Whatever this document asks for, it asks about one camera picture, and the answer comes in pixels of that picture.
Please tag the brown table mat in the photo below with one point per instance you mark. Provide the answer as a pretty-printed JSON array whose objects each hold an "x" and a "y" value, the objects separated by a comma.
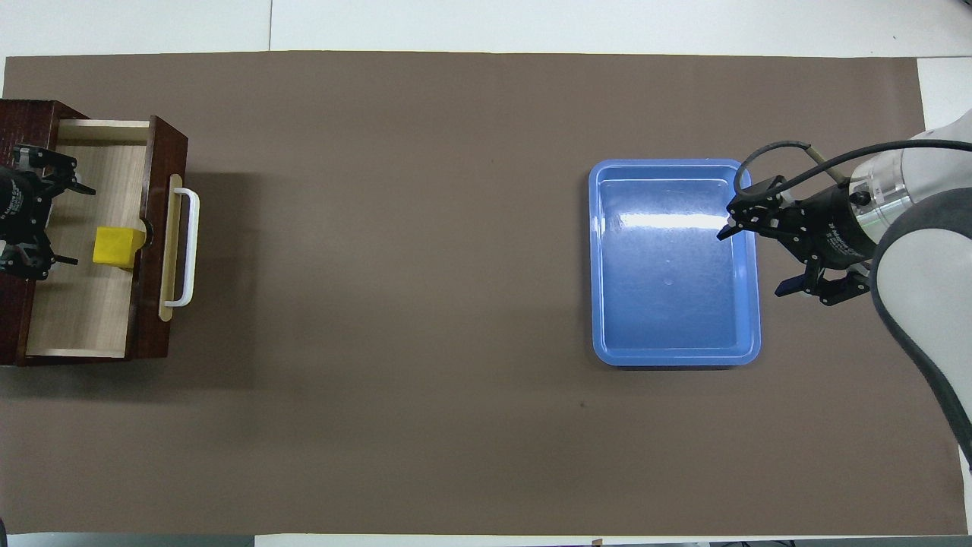
[{"x": 380, "y": 304}]

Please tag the dark wooden cabinet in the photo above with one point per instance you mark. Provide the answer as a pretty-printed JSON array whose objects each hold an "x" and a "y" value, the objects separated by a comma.
[{"x": 15, "y": 121}]

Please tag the blue plastic tray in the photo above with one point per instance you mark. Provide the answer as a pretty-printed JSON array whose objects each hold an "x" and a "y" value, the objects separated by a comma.
[{"x": 676, "y": 304}]

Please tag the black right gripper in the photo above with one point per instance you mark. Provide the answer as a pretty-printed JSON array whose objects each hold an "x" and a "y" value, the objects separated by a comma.
[{"x": 828, "y": 228}]

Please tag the yellow cube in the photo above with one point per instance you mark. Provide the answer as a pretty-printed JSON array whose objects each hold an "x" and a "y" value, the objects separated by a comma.
[{"x": 114, "y": 247}]

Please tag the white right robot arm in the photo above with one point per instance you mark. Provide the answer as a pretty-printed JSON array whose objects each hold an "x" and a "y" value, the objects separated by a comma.
[{"x": 934, "y": 258}]

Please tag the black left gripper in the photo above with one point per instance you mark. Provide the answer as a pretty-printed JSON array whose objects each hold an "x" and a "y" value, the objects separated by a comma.
[{"x": 23, "y": 209}]

